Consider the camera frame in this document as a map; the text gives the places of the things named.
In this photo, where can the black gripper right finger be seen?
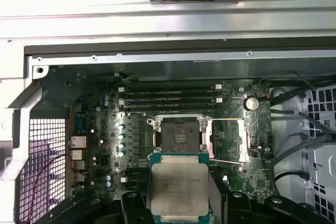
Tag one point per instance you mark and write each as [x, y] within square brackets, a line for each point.
[239, 211]

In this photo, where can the metal socket cover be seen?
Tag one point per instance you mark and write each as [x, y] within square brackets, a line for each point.
[242, 140]

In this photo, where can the metal locking lever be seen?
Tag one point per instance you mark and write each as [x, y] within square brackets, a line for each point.
[225, 161]

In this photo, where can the blue serial port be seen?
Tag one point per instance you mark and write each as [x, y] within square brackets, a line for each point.
[81, 124]

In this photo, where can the CPU with silver top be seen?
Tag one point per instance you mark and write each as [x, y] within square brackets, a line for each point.
[178, 190]

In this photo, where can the RAM slot with black clips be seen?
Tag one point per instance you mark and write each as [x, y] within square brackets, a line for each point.
[136, 171]
[170, 107]
[170, 95]

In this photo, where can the silver coin battery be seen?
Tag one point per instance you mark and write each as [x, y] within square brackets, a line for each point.
[252, 103]

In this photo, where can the metal network port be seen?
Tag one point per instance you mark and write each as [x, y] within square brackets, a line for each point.
[78, 142]

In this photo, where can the CPU socket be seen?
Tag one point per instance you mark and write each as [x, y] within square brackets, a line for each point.
[178, 132]

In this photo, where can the RAM slot with white clips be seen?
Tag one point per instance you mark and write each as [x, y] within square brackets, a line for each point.
[122, 179]
[170, 101]
[170, 89]

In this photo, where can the green motherboard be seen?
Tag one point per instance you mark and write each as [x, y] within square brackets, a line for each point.
[249, 179]

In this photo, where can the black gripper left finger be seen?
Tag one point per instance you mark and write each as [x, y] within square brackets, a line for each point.
[134, 208]

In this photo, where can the black PC case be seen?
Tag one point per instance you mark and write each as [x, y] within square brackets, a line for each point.
[183, 62]

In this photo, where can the metal disk bay cage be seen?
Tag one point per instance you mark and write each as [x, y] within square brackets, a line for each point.
[323, 161]

